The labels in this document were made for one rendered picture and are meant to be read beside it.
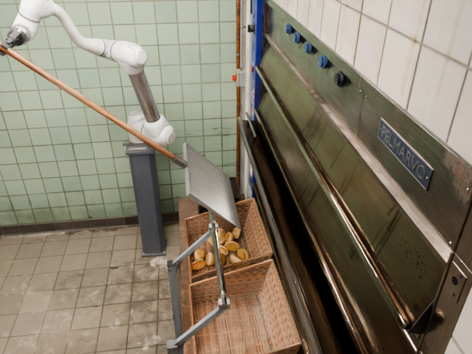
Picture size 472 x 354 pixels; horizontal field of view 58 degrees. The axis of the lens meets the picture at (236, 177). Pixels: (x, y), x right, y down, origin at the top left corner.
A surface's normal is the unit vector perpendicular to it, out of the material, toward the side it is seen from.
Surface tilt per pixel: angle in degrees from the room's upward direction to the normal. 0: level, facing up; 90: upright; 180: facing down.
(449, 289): 90
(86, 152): 90
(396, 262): 70
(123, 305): 0
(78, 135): 90
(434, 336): 90
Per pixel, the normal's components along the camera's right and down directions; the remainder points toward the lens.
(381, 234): -0.93, -0.22
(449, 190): -0.99, 0.07
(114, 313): 0.00, -0.85
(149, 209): 0.11, 0.52
